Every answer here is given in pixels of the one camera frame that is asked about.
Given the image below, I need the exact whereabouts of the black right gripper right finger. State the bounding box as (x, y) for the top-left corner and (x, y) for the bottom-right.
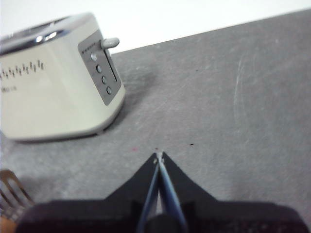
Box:
(159, 151), (306, 233)

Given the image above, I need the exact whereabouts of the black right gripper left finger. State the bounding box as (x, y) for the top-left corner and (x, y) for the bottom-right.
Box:
(16, 152), (160, 233)

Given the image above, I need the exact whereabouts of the brown bread slice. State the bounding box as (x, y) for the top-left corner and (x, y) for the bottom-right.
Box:
(0, 215), (17, 233)

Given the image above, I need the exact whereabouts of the metal toast rack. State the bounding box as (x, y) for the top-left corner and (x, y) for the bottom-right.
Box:
(0, 169), (34, 220)

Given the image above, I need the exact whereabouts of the cream two-slot toaster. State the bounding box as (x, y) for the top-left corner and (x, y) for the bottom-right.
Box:
(0, 12), (126, 143)

